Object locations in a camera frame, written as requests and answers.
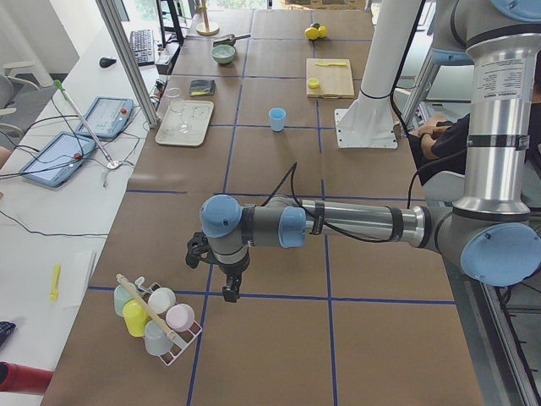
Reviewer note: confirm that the cream bear tray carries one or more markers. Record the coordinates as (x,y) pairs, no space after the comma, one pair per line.
(197,114)

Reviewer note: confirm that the yellow cup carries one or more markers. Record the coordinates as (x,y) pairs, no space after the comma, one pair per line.
(135,318)

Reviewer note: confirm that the yellow plastic spoon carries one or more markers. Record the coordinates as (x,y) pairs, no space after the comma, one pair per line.
(53,294)

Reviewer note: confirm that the white cup rack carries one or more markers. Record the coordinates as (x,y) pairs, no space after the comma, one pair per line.
(180,340)

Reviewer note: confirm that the clear wine glass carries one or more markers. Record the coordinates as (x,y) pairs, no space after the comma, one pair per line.
(177,105)

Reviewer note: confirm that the grey folded cloth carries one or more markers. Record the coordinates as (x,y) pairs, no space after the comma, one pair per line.
(202,88)

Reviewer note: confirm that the white cup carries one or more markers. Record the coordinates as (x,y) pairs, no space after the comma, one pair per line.
(161,300)

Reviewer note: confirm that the black keyboard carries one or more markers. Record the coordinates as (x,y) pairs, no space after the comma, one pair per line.
(142,47)

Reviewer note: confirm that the blue teach pendant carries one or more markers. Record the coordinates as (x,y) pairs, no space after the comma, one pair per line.
(109,116)
(58,160)

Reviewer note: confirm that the black computer mouse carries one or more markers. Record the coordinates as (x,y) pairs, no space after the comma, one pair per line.
(105,62)

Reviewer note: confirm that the blue teach pendant far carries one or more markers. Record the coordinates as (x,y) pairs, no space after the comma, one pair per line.
(109,116)

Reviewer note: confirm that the metal rod green tip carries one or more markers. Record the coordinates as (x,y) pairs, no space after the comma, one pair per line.
(111,163)

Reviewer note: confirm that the green bowl of ice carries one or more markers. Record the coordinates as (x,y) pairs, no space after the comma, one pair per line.
(223,54)

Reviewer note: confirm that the metal ice scoop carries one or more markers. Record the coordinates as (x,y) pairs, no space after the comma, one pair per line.
(229,39)

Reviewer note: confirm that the mint green cup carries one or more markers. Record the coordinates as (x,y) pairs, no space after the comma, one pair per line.
(121,296)

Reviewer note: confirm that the pink cup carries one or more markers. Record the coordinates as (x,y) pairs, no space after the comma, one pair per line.
(180,317)

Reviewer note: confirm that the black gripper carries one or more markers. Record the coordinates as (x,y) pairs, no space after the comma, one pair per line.
(232,269)

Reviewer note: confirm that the whole yellow lemon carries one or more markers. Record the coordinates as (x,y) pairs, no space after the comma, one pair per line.
(322,31)

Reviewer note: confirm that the wooden cutting board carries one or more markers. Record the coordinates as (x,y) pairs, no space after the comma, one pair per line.
(335,82)

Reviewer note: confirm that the grey cup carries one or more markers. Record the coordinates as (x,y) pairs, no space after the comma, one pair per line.
(156,341)

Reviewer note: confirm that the seated person black shirt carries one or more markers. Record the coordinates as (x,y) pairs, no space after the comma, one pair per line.
(444,142)

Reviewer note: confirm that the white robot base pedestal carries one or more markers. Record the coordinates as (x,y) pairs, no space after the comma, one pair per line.
(368,122)

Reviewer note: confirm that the light blue plastic cup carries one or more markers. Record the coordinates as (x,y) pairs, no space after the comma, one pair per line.
(277,117)

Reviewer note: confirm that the aluminium frame post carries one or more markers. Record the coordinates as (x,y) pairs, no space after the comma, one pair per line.
(114,25)

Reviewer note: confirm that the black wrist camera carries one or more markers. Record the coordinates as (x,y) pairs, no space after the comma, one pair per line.
(198,250)

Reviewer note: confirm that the wooden mug tree stand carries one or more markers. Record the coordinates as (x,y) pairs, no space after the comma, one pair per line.
(206,27)

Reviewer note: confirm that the blue teach pendant near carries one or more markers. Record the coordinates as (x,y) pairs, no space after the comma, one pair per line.
(58,160)

